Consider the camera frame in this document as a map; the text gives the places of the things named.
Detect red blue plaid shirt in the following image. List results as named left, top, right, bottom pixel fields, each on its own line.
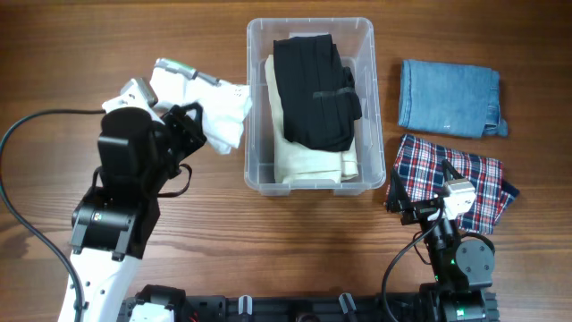
left=393, top=134, right=519, bottom=234

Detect cream cloth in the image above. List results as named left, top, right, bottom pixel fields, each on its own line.
left=265, top=55, right=358, bottom=183

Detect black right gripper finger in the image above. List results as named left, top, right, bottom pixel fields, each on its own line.
left=385, top=168, right=411, bottom=213
left=442, top=159, right=460, bottom=182

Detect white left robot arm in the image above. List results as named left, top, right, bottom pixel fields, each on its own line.
left=58, top=103, right=206, bottom=321

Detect clear plastic storage bin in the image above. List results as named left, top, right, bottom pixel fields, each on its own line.
left=244, top=17, right=386, bottom=196

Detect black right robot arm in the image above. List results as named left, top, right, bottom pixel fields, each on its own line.
left=381, top=159, right=495, bottom=321

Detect blue jeans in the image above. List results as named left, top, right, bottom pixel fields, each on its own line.
left=398, top=59, right=509, bottom=138

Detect white printed shirt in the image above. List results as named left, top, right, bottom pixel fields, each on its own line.
left=150, top=58, right=252, bottom=155

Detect black garment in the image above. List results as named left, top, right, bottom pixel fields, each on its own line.
left=273, top=34, right=362, bottom=152

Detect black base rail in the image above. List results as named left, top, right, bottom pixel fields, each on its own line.
left=118, top=292, right=500, bottom=322

